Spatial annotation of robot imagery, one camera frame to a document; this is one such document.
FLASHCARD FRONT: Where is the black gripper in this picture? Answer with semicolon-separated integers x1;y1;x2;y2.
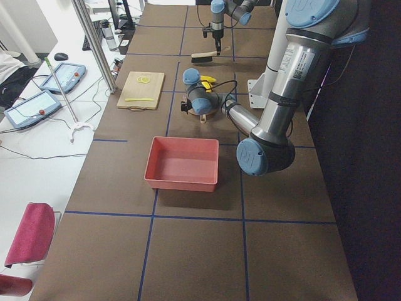
202;26;224;56
180;96;192;114

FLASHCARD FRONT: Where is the black bristle hand brush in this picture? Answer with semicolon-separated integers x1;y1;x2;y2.
191;46;231;63

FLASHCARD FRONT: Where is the yellow toy lemon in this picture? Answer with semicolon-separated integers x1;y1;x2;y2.
201;81;212;93

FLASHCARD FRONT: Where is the beige plastic dustpan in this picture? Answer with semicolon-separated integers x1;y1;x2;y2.
188;108;218;124

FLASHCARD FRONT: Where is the yellow toy corn cob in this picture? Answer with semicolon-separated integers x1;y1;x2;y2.
200;75;217;83

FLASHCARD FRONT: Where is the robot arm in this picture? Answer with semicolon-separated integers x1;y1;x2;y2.
202;0;258;56
181;1;371;176

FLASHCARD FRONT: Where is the pink plastic bin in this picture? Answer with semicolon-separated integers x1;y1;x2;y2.
144;137;219;192

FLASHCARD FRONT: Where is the wooden cutting board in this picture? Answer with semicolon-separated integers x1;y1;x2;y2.
117;71;165;110

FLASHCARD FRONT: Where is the lemon slice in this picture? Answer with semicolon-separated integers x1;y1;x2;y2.
137;75;150;83
137;76;151;84

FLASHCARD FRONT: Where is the yellow toy knife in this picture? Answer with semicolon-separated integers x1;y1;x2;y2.
125;97;154;102

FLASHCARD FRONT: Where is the white mounting pillar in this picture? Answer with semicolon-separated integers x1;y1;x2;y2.
247;0;289;108

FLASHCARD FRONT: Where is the white reacher grabber stick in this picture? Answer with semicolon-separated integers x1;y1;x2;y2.
44;57;95;143

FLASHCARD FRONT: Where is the water bottle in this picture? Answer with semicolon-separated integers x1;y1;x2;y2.
102;20;118;51

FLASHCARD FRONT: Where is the black keyboard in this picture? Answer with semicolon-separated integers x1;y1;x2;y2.
81;19;104;51

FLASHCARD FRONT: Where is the far teach pendant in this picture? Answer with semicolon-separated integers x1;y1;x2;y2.
39;63;86;95

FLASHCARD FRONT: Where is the teach pendant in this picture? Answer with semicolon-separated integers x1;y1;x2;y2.
39;63;86;95
4;90;61;129

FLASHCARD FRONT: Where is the black computer mouse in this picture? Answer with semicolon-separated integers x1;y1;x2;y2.
54;53;68;61

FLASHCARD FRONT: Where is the near teach pendant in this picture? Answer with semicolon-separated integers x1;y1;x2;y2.
4;90;61;129

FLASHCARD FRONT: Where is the red cloth chair back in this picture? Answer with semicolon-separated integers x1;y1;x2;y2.
1;203;56;297

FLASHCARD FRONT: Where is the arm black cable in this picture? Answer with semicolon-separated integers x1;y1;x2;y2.
206;80;330;126
196;0;214;29

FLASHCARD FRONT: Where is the aluminium frame post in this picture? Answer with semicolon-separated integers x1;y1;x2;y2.
71;0;117;94

